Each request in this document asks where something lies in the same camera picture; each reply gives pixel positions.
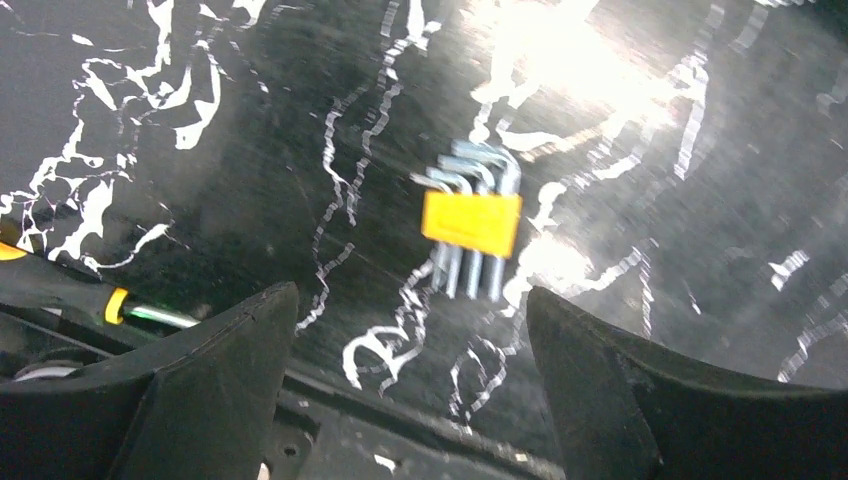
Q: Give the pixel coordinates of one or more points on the yellow black screwdriver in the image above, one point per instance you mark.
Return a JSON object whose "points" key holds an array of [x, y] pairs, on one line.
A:
{"points": [[30, 281]]}

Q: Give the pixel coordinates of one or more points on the black marbled table mat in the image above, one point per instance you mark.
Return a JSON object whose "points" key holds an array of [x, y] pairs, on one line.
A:
{"points": [[684, 176]]}

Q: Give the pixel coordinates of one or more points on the yellow hex key set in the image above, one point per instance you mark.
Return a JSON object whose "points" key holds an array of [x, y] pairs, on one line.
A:
{"points": [[471, 210]]}

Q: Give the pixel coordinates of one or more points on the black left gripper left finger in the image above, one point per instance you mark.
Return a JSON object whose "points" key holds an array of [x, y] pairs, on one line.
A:
{"points": [[197, 404]]}

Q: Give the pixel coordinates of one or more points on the aluminium frame rail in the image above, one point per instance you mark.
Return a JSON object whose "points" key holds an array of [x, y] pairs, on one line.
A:
{"points": [[316, 433]]}

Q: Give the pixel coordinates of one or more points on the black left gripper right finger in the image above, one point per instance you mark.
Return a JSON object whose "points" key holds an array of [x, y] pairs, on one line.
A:
{"points": [[624, 407]]}

